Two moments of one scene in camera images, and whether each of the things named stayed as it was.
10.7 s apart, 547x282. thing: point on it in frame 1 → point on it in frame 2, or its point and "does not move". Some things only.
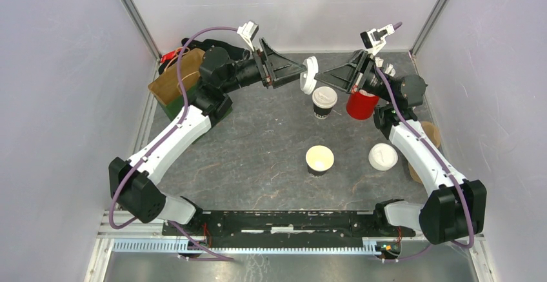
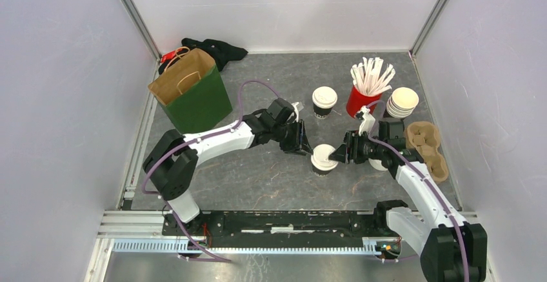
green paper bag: [165, 88] does not move
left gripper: [283, 70] → [299, 145]
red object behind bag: [169, 55] does not move
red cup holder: [360, 106] does not move
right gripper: [344, 77] → [351, 148]
